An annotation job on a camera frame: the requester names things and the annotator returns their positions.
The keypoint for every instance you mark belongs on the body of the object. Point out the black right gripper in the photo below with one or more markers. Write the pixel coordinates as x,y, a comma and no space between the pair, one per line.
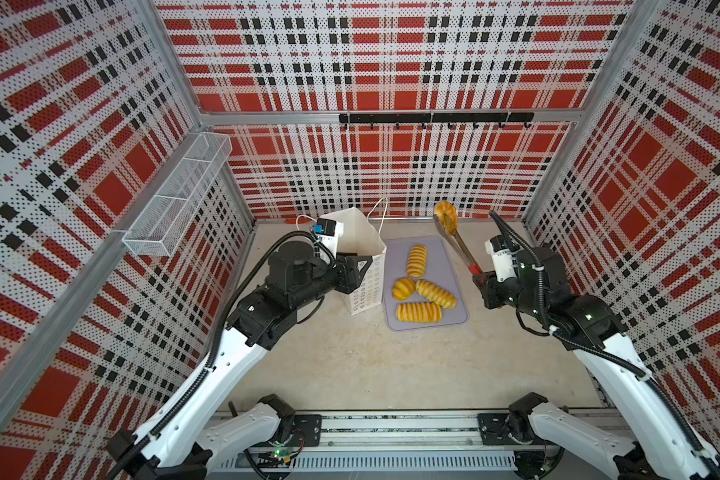
488,289

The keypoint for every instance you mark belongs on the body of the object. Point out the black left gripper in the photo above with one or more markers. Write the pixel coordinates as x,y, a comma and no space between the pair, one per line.
349,280

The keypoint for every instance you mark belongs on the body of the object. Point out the white printed paper bag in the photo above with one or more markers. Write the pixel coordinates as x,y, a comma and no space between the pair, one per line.
351,232

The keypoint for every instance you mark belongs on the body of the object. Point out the striped oval bread roll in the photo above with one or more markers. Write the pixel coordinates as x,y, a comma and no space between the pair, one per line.
417,261

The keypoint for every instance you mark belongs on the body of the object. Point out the long ridged bread loaf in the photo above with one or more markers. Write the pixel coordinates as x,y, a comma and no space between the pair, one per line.
436,294

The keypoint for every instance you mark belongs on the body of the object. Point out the red handled metal tongs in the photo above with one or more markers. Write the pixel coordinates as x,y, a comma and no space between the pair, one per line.
457,244

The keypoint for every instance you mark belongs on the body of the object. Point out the small croissant bread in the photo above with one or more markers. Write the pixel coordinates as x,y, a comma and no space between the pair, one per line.
447,216

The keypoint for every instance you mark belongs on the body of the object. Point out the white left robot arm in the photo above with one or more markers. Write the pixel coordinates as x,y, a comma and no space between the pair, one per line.
228,354

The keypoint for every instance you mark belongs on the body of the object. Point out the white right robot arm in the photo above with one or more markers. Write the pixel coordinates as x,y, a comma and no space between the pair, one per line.
533,281

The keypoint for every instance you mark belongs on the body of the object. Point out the bottom ridged bread loaf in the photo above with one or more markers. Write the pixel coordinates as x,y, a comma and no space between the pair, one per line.
419,312

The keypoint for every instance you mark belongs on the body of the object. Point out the round striped bun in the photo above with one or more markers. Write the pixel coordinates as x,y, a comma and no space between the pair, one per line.
403,289

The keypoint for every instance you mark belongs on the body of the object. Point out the lilac plastic tray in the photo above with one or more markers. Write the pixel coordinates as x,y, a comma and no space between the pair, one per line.
439,271

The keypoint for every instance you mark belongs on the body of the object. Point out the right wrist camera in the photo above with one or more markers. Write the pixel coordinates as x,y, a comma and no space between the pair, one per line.
502,257

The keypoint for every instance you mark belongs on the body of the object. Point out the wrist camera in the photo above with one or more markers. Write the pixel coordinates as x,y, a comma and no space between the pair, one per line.
328,232
502,257

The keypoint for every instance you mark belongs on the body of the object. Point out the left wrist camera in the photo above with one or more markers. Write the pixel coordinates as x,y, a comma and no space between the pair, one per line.
328,232

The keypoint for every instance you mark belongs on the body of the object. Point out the black wall hook rail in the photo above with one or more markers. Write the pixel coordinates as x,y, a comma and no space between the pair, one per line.
499,118

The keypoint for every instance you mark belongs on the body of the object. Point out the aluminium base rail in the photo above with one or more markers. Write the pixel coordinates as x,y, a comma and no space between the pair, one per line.
409,440

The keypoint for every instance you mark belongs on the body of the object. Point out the white wire mesh basket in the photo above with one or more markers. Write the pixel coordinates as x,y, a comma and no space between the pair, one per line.
192,171

